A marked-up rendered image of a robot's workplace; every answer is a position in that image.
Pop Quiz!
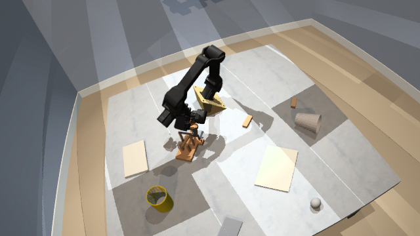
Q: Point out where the grey ball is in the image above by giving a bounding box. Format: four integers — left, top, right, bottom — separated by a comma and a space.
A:
310, 198, 322, 209

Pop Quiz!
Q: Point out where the yellow cup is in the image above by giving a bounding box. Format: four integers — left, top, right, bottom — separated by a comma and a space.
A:
146, 186, 174, 213

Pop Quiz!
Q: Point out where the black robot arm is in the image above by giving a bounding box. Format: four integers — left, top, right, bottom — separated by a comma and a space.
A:
157, 45, 225, 131

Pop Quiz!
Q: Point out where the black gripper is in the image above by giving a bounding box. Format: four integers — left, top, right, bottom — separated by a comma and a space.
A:
178, 103, 207, 124

